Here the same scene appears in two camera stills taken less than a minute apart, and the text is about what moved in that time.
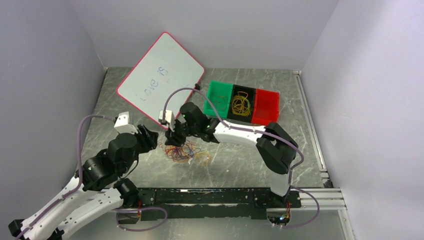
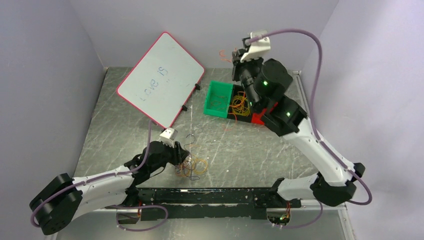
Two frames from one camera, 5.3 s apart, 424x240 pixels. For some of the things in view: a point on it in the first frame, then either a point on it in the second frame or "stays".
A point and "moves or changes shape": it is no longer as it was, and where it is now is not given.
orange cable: x=171 y=151 moves or changes shape
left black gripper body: x=144 y=144 -> x=171 y=154
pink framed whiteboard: x=166 y=65 stays
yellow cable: x=203 y=158 -> x=192 y=164
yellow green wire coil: x=240 y=104 stays
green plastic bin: x=219 y=94 stays
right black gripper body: x=182 y=130 -> x=247 y=70
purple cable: x=175 y=152 moves or changes shape
